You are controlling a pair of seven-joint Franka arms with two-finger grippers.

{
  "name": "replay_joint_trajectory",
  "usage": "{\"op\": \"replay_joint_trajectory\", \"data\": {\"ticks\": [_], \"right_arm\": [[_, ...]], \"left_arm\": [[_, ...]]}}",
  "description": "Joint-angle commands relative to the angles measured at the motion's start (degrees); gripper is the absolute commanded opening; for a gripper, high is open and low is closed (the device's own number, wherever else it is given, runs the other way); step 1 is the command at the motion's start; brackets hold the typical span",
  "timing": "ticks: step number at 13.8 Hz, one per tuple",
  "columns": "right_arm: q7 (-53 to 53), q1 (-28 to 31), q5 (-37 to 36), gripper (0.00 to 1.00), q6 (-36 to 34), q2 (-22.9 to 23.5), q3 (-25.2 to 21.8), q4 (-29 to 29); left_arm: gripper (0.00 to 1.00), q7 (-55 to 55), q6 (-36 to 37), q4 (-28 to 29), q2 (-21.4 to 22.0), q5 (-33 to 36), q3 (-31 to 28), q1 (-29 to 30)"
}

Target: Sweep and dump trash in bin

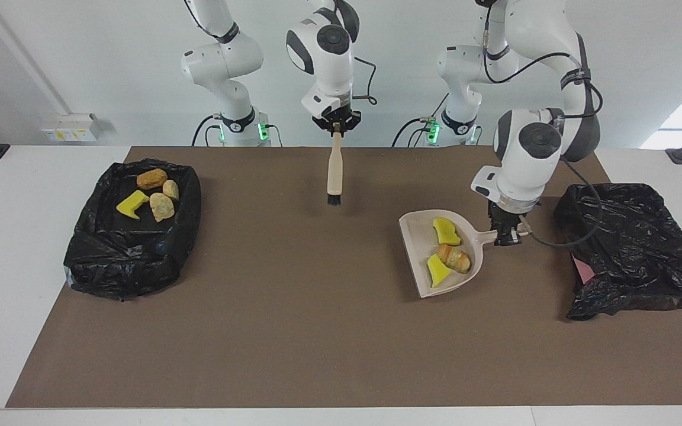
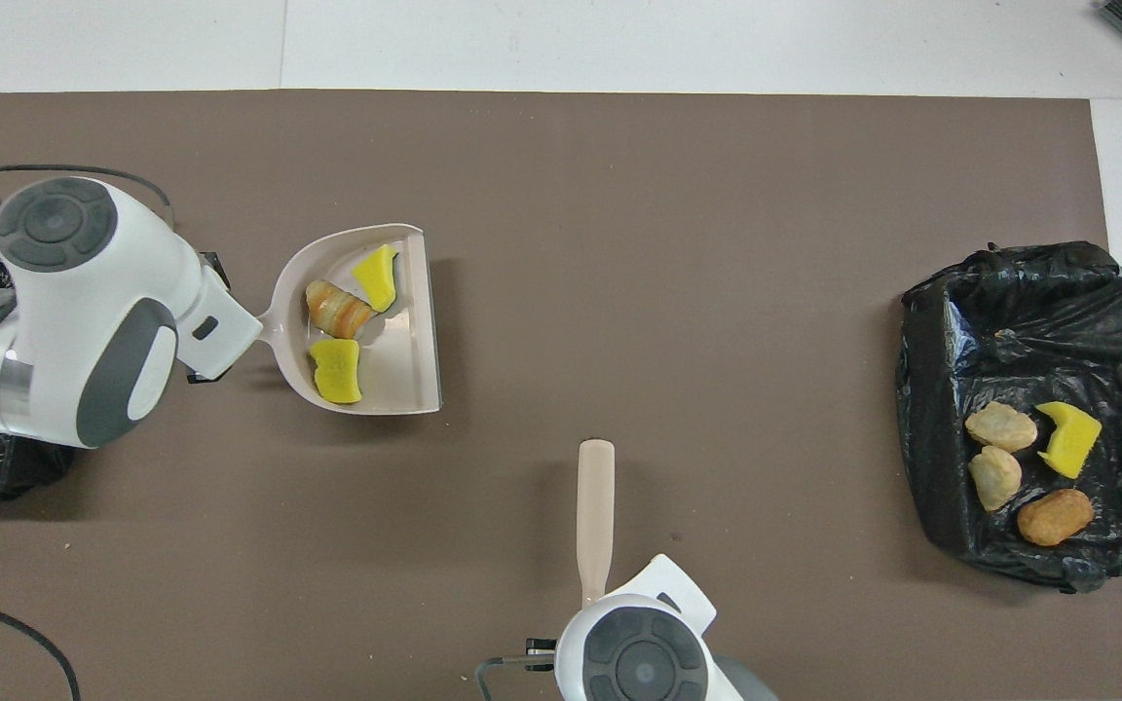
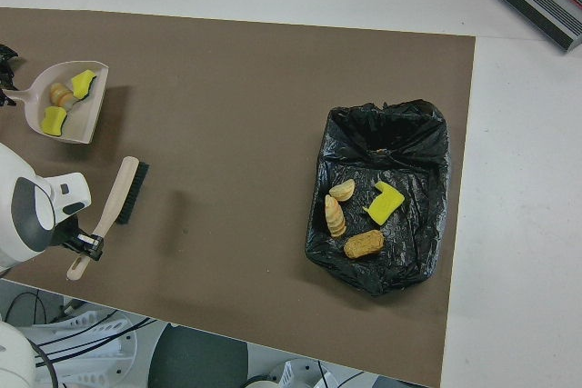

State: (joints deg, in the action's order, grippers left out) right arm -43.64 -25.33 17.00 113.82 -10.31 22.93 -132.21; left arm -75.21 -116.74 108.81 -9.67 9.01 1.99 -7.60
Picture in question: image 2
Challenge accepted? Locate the yellow green sponge block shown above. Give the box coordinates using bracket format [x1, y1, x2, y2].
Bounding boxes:
[309, 338, 364, 405]

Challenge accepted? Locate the brown fried bread roll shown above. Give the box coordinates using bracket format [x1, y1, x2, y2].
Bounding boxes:
[1017, 489, 1096, 546]

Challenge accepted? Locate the black bag lined bin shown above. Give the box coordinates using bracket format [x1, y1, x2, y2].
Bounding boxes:
[895, 240, 1122, 593]

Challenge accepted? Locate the pale dumpling piece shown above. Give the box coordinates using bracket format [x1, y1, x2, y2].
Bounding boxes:
[968, 445, 1023, 512]
[965, 401, 1039, 454]

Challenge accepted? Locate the notched yellow sponge piece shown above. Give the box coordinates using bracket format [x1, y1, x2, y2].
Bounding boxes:
[1035, 401, 1103, 479]

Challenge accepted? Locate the striped croissant bread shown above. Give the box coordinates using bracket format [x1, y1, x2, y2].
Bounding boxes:
[305, 280, 376, 341]

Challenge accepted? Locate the yellow sponge wedge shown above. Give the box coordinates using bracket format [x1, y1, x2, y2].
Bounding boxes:
[352, 243, 400, 314]

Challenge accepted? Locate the beige plastic dustpan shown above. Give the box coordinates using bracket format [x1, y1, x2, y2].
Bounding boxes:
[259, 224, 443, 417]

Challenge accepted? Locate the brown table mat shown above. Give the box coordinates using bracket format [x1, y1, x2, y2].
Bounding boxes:
[0, 90, 1122, 701]

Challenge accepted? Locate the beige hand brush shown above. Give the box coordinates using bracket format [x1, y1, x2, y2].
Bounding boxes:
[577, 439, 617, 609]

